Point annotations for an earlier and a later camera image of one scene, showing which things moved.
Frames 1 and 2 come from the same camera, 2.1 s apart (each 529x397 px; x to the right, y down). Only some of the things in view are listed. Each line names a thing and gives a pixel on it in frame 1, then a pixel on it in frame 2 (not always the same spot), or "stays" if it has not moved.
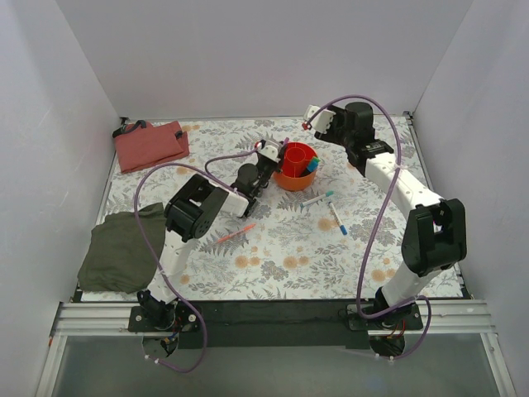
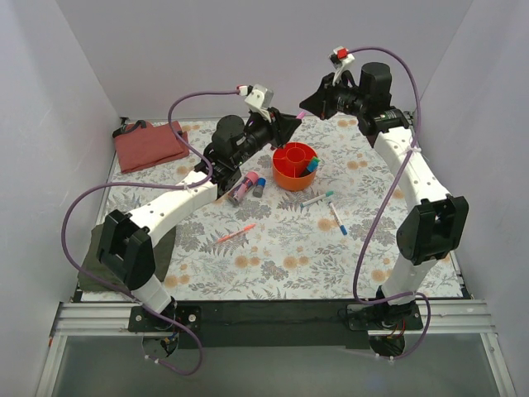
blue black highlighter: x=312 y=165 stays
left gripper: x=272 y=162 to x=274 y=127
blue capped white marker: x=342 y=227 stays
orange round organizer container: x=295 y=160 stays
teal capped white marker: x=327 y=193 stays
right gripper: x=331 y=124 to x=327 y=99
